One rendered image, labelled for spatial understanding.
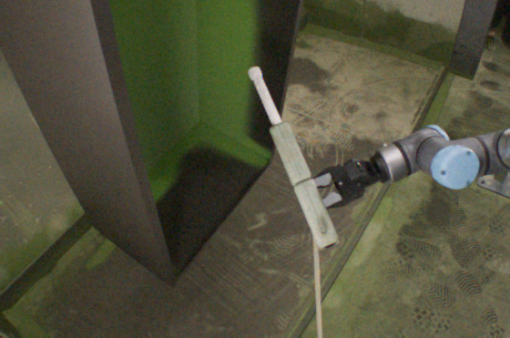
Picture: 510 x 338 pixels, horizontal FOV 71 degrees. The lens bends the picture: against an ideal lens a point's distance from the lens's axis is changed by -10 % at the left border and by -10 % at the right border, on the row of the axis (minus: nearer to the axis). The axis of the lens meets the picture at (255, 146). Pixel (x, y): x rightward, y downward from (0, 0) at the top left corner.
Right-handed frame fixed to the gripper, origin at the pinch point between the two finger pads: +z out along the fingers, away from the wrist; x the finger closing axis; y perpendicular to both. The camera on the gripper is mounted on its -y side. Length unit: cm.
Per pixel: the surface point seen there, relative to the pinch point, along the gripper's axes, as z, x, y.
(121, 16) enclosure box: 23, 54, -22
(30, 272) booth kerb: 124, 30, 59
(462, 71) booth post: -137, 68, 142
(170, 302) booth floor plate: 66, -2, 70
